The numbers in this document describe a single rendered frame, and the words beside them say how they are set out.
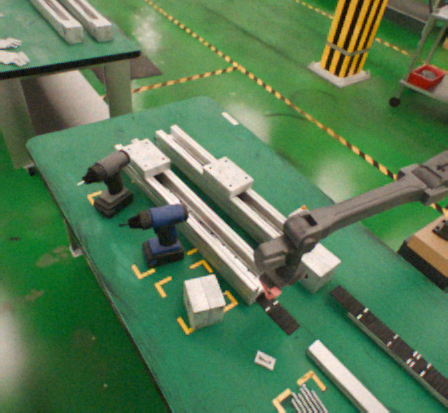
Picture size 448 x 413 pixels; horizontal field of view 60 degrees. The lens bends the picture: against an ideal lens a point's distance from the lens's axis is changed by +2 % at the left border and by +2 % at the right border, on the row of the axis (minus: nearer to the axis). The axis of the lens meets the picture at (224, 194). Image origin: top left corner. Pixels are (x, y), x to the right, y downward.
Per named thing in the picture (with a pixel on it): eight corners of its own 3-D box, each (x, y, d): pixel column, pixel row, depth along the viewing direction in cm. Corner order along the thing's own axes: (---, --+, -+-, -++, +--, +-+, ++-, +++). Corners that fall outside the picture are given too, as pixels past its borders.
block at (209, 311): (230, 319, 112) (234, 302, 105) (192, 330, 108) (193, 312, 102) (219, 290, 118) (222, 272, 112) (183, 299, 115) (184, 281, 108)
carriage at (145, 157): (170, 174, 146) (170, 160, 142) (145, 185, 141) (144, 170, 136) (147, 152, 154) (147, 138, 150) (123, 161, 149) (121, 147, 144)
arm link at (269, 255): (319, 239, 89) (299, 213, 94) (276, 251, 84) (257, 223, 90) (305, 270, 97) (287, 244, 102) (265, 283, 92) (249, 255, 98)
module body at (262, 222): (311, 260, 131) (317, 244, 125) (291, 274, 126) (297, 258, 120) (175, 141, 172) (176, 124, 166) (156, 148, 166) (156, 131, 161)
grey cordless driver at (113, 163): (136, 200, 142) (133, 153, 127) (94, 232, 130) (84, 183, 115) (121, 191, 145) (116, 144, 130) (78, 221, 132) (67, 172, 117)
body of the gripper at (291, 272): (261, 274, 103) (267, 257, 98) (287, 257, 108) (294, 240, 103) (279, 292, 99) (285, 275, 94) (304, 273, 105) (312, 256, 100)
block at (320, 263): (336, 275, 128) (345, 257, 121) (312, 294, 121) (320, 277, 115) (315, 256, 132) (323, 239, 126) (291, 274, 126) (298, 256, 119)
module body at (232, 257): (272, 288, 121) (277, 272, 115) (248, 305, 116) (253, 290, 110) (138, 155, 162) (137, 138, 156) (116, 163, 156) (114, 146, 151)
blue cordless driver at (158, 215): (187, 259, 126) (190, 213, 111) (125, 275, 119) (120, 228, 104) (180, 242, 130) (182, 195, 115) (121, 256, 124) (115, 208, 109)
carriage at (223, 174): (250, 193, 144) (253, 179, 139) (228, 204, 138) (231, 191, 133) (223, 169, 152) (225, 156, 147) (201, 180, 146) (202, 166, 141)
